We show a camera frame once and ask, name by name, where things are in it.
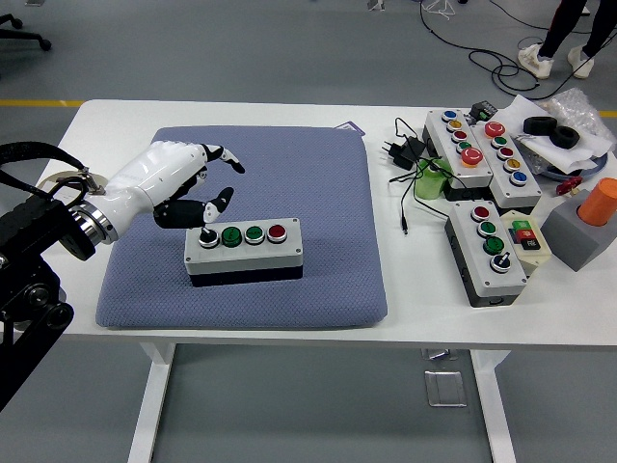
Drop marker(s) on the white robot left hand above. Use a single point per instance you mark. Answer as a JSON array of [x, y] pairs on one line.
[[149, 178]]

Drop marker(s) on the grey four-button control box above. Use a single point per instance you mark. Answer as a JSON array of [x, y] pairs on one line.
[[241, 258], [506, 284]]

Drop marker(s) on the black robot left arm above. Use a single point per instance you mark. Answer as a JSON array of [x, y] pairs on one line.
[[34, 226]]

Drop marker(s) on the five-button box, red mushroom end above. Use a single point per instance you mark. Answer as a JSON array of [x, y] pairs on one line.
[[436, 126], [525, 193]]

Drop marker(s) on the white oval tray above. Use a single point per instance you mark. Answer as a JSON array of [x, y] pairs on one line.
[[99, 179]]

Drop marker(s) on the blue-grey padded mat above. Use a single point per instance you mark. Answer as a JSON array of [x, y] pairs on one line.
[[313, 193]]

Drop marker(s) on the black office chair base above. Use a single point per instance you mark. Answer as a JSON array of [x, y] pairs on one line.
[[29, 36]]

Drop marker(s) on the purple card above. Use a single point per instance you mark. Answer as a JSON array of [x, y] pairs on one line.
[[351, 128]]

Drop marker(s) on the white table leg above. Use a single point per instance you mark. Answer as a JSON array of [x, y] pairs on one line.
[[149, 410], [496, 410]]

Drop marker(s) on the black power adapter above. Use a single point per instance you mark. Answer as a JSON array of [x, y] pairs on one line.
[[402, 152]]

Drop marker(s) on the green plastic cylinder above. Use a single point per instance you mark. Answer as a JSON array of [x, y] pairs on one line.
[[426, 185]]

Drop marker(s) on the small white floor object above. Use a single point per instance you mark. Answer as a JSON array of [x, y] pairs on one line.
[[376, 4]]

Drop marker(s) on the small black relay module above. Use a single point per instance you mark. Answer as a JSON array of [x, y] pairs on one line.
[[483, 111]]

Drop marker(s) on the metal floor socket plate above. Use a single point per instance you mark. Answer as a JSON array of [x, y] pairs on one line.
[[446, 388]]

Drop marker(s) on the white foam sheet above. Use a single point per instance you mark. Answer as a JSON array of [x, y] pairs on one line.
[[518, 113]]

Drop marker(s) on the red valve knob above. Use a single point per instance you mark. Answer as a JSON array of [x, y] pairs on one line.
[[569, 185]]

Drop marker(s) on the grey block holder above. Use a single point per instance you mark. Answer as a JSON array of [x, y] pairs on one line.
[[569, 236]]

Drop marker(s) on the person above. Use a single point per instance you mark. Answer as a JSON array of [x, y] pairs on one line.
[[554, 34]]

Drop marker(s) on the clear bubble wrap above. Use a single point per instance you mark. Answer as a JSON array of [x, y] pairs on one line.
[[578, 111]]

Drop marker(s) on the blue-rimmed round plate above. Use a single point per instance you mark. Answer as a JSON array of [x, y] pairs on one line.
[[600, 166]]

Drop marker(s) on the orange cylinder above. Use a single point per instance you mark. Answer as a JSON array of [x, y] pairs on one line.
[[600, 202]]

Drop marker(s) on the small metal floor bracket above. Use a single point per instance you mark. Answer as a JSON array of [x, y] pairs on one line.
[[438, 355]]

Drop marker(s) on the cream switch, green red keys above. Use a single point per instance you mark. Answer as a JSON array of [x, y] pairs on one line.
[[528, 241]]

